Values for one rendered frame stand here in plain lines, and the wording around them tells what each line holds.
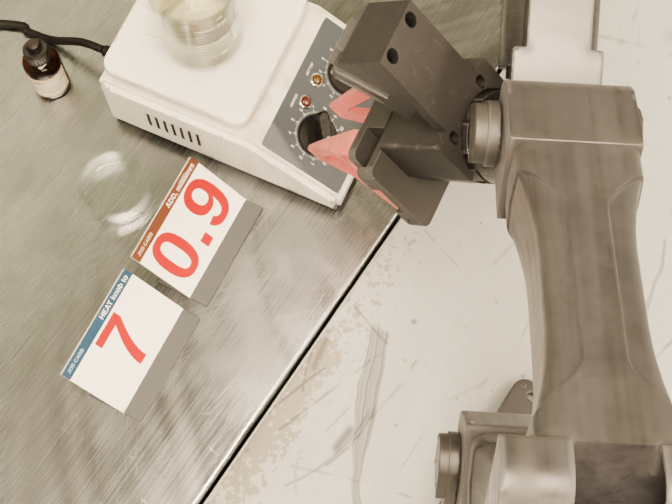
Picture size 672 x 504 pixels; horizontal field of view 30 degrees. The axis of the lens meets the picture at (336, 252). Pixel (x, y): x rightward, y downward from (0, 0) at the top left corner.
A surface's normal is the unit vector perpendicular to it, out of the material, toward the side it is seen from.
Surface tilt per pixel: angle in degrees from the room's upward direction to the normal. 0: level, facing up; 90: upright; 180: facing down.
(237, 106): 0
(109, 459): 0
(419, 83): 49
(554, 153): 25
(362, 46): 41
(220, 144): 90
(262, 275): 0
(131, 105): 90
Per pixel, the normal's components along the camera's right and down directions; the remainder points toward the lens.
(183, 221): 0.57, 0.04
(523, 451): 0.02, -0.68
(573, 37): -0.03, 0.07
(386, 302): 0.00, -0.32
